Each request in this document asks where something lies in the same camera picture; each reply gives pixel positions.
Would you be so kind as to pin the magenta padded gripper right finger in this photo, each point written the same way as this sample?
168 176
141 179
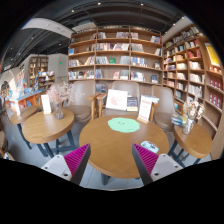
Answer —
152 166

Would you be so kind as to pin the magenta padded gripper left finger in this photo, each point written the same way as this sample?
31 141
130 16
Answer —
70 167

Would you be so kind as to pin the green round mouse pad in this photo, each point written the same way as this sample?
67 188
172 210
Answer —
123 125

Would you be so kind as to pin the round wooden left table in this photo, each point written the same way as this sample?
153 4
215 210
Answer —
45 131

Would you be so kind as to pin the round wooden table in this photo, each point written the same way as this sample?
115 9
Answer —
198 143
45 131
111 151

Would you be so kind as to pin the round wooden centre table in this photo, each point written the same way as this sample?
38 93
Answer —
111 151

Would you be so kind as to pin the round wooden right table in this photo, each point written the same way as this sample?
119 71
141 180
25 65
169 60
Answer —
198 143

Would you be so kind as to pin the stack of books on chair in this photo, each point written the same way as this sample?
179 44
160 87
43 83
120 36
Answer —
178 120

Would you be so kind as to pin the beige armchair right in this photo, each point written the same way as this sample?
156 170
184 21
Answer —
165 110

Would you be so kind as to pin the beige armchair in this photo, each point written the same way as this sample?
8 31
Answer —
165 110
133 90
84 104

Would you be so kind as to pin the beige armchair left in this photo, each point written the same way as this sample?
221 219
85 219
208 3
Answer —
84 104

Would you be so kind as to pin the white table sign left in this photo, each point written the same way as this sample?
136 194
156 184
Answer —
46 104

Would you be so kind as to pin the white red table sign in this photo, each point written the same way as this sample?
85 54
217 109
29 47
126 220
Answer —
144 109

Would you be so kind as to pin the dark blue book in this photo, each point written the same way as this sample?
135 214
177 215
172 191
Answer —
132 103

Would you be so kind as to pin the glass vase dried flowers right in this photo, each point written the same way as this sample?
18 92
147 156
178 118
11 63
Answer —
193 111

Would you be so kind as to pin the glass vase dried flowers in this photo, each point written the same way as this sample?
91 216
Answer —
193 111
58 93

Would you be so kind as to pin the small round far-left table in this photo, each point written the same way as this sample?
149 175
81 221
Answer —
23 115

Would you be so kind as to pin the glass vase dried flowers left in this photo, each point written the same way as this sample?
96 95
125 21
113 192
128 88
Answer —
58 93

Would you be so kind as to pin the white picture board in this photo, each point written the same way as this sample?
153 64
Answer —
116 99

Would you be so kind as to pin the orange blue display counter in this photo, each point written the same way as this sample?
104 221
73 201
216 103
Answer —
31 99

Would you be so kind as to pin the beige armchair centre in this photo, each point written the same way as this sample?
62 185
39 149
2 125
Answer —
133 90

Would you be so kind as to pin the far left wooden bookshelf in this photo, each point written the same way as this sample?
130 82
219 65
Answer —
38 68

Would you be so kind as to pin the large wooden back bookshelf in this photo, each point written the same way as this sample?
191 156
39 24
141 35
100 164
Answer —
112 53

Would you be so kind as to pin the wooden right wall bookshelf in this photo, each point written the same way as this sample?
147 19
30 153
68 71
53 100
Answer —
191 62

